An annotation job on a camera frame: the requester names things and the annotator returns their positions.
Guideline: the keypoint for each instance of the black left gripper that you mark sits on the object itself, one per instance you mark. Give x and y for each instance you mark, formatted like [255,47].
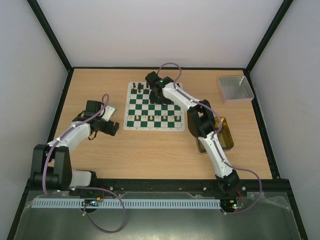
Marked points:
[108,130]

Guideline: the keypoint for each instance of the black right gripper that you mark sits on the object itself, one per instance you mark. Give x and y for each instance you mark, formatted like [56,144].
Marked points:
[158,98]

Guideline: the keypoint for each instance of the green white chess board mat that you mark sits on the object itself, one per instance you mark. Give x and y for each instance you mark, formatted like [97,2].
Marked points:
[166,118]

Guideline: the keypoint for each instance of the gold tin tray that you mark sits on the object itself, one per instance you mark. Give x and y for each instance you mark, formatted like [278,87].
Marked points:
[224,137]

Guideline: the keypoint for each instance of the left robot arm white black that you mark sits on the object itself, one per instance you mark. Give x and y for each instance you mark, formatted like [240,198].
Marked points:
[51,167]

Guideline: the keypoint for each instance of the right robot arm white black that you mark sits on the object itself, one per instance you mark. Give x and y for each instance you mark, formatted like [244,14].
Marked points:
[201,124]

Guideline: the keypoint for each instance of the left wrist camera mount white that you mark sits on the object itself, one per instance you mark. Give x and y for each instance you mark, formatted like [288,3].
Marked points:
[108,112]

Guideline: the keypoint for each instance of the white slotted cable duct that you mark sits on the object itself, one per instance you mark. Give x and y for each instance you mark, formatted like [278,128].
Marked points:
[74,203]

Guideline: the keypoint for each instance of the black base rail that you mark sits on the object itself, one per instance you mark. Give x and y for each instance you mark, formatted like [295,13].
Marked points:
[204,187]

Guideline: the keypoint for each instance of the black enclosure frame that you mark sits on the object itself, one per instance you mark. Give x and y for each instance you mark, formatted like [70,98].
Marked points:
[28,23]

